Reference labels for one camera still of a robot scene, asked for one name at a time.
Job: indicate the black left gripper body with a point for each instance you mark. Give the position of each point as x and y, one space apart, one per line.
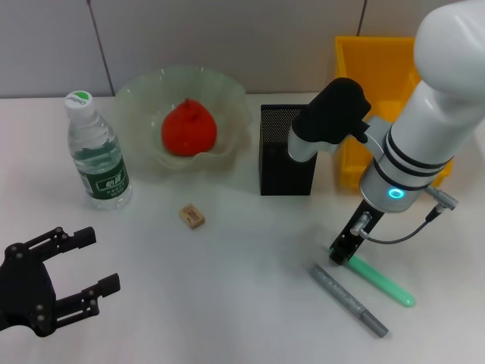
26 292

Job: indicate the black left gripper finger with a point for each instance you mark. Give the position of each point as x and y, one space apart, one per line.
108 286
83 238

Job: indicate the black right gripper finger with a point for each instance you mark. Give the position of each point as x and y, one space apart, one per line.
350 252
337 258

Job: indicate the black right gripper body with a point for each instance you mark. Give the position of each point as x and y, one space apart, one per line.
369 210

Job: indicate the mint green pen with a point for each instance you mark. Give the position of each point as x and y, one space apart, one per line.
379 280

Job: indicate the clear green-label water bottle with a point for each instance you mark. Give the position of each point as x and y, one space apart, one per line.
100 170

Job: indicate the orange fruit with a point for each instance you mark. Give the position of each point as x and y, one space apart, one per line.
187 130

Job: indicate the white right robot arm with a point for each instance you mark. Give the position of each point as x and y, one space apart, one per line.
435 113

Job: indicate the grey marker pen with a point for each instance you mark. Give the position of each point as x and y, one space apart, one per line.
345 297

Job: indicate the black mesh pen holder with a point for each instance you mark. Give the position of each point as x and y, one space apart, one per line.
280 178

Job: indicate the small tan eraser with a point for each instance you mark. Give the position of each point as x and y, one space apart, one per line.
192 216

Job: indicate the translucent wavy glass fruit plate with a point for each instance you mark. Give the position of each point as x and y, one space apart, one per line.
144 113

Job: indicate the yellow plastic storage bin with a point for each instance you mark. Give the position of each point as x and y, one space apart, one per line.
352 76

